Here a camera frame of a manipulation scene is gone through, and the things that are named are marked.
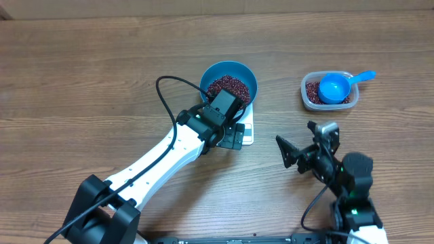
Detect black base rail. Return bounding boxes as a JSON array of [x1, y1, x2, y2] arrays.
[[149, 233, 334, 244]]

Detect teal metal bowl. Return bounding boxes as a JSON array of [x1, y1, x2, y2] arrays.
[[199, 60, 258, 106]]

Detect red adzuki beans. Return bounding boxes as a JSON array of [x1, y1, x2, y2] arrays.
[[304, 81, 351, 105]]

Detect clear plastic food container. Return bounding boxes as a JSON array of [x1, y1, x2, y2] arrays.
[[300, 70, 359, 112]]

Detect blue plastic measuring scoop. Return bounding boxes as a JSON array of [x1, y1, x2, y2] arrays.
[[318, 70, 376, 104]]

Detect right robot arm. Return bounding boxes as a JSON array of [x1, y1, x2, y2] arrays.
[[276, 121, 388, 244]]

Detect white digital kitchen scale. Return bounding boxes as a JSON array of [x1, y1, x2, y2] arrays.
[[239, 104, 254, 146]]

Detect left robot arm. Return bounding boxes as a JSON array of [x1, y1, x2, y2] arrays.
[[60, 89, 244, 244]]

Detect red beans in bowl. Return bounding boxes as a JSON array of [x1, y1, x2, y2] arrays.
[[207, 75, 252, 105]]

